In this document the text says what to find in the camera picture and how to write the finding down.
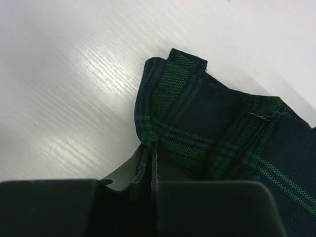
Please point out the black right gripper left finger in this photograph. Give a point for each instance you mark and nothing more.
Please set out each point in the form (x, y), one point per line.
(118, 205)

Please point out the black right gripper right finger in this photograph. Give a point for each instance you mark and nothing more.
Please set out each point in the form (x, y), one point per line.
(211, 208)

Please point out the dark green plaid skirt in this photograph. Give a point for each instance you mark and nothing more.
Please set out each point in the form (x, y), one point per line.
(212, 132)

